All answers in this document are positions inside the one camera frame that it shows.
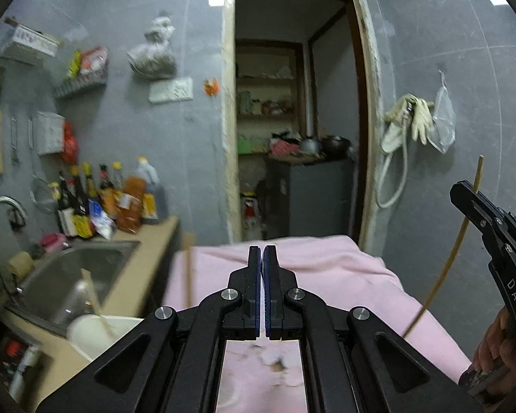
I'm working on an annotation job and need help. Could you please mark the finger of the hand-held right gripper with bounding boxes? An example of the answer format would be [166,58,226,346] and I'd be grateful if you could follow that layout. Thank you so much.
[451,181,507,255]

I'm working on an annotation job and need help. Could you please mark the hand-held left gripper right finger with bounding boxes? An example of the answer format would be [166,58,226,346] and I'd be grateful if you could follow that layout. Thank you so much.
[263,245,487,413]

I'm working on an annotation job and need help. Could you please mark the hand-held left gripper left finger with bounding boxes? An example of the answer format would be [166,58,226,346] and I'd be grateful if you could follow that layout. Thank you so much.
[38,245,262,413]

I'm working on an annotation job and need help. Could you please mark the wooden chopstick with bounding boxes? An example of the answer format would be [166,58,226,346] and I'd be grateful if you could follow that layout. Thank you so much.
[403,155,484,337]
[81,269,115,338]
[184,232,196,309]

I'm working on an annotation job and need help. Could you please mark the person's right hand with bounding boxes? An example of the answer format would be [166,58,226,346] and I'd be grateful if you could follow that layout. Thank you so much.
[473,308,516,374]

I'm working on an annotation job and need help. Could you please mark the white bottle red label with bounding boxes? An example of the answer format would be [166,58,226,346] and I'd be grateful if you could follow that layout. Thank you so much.
[240,193,263,242]

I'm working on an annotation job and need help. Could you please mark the grey cabinet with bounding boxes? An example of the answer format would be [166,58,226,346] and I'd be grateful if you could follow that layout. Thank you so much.
[264,158,356,240]

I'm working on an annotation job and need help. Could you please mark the hanging clear plastic bag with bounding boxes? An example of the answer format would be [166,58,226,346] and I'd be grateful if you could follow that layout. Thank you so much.
[429,70,457,156]

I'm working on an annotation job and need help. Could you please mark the cream rubber glove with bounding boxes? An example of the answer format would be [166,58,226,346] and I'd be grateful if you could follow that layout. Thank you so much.
[383,93,414,154]
[411,98,434,142]

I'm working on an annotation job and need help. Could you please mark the wooden cutting board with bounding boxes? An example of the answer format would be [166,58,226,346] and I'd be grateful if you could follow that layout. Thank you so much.
[267,152,328,165]

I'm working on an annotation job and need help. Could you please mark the pink rag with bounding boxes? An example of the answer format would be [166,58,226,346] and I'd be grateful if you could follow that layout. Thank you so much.
[269,139,302,158]

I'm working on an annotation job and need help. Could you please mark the green storage box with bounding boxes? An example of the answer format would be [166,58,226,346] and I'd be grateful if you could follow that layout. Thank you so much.
[238,135,268,154]

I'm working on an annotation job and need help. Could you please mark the large plastic oil jug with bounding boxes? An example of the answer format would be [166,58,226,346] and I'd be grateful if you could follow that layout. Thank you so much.
[134,157,162,225]

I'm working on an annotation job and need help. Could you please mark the steel pot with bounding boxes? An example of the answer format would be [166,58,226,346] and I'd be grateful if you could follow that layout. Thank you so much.
[300,135,323,156]

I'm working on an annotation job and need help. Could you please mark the black pot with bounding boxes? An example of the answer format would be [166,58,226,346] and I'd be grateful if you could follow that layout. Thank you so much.
[321,135,352,158]

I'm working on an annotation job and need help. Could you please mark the white blue packet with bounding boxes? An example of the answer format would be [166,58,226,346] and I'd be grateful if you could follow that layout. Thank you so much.
[89,213,115,240]

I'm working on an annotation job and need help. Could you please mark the white bowl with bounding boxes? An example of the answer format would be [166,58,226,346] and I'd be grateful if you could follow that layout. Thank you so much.
[66,314,146,364]

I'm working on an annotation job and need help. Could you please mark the steel sink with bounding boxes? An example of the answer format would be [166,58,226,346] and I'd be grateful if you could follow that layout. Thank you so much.
[9,239,142,336]

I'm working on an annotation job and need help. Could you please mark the row of sauce bottles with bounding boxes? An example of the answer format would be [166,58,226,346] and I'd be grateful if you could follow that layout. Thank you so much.
[47,161,148,239]

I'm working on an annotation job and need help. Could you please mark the wooden shelf unit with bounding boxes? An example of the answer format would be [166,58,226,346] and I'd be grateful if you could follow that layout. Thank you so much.
[235,39,307,156]

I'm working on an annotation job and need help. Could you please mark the pink dish cloth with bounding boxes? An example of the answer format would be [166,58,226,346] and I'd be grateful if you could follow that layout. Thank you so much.
[42,233,68,251]

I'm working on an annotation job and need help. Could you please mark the red plastic bag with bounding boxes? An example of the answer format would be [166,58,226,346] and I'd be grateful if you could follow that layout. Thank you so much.
[61,121,79,165]

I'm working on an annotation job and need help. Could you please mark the tan scrub sponge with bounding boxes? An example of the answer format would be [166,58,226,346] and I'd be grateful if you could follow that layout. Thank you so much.
[9,252,36,277]

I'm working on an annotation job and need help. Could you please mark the hanging clear food bag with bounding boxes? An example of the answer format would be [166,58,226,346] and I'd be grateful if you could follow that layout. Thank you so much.
[126,15,178,81]

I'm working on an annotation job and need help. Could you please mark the steel faucet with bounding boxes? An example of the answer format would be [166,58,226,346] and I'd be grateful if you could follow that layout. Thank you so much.
[0,195,29,295]

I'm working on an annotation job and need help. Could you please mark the red white snack packet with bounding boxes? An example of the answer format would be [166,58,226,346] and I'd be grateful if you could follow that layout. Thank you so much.
[79,46,109,77]

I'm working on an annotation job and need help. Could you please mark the yellow green snack packet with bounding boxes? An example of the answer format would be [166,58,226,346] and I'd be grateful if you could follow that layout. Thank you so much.
[67,50,82,79]

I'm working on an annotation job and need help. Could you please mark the white hose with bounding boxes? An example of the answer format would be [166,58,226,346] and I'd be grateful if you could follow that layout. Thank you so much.
[375,99,416,208]

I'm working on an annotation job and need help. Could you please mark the door frame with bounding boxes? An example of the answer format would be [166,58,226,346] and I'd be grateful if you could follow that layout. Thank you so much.
[221,0,393,251]

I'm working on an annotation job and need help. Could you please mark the white wall socket panel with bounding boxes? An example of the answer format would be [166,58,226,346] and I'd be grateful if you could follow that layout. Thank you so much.
[149,77,194,104]

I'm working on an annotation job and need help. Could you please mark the white wall box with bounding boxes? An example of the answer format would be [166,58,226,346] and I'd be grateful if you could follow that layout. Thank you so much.
[36,111,66,156]

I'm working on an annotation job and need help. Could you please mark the grey wall basket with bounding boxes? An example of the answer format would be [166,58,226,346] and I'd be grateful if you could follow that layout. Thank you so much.
[53,71,109,99]

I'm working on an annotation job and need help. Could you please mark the white wall basket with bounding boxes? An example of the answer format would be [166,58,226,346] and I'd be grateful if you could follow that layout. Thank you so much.
[1,23,62,68]

